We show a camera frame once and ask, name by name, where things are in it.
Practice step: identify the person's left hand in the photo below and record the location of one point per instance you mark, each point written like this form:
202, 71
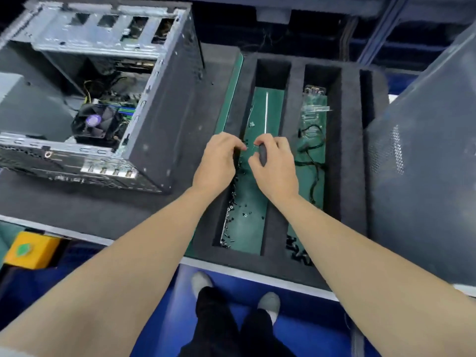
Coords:
214, 165

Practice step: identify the person's right hand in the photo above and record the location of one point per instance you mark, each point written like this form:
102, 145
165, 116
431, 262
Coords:
279, 170

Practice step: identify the person's left thumb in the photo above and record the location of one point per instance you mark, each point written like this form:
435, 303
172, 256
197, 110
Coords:
235, 163

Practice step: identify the person's right thumb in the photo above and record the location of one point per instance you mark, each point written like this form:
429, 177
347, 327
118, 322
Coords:
256, 168

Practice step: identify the person's right forearm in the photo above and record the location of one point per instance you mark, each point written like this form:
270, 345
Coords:
372, 282

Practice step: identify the person's left forearm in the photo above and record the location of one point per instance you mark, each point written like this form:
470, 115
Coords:
111, 271

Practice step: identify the pile of small black screws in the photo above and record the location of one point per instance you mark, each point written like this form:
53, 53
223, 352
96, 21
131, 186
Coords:
231, 204

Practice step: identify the open grey computer case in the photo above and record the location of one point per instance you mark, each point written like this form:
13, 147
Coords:
156, 130

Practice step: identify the clear plastic bag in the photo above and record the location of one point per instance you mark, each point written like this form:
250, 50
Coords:
314, 102

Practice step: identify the black foam slotted tray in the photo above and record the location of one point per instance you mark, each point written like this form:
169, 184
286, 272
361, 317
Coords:
346, 163

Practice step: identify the grey left shoe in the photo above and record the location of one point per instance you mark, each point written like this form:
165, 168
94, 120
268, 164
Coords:
200, 283

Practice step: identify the grey shoe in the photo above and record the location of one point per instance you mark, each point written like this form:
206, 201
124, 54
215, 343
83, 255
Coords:
200, 283
269, 304

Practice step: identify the grey right shoe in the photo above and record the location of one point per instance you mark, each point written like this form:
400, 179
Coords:
269, 304

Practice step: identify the black processor cooler fan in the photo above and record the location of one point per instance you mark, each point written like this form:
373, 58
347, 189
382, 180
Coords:
95, 120

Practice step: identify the black trousers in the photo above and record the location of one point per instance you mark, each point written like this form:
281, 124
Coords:
219, 327

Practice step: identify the grey perforated case side panel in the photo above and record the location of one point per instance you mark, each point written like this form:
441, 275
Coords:
424, 174

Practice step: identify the grey power supply unit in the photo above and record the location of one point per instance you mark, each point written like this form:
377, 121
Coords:
26, 107

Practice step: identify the yellow box with green button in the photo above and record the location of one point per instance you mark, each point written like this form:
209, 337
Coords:
31, 249

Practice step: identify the aluminium frame bar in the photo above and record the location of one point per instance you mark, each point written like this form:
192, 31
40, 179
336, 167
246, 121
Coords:
381, 25

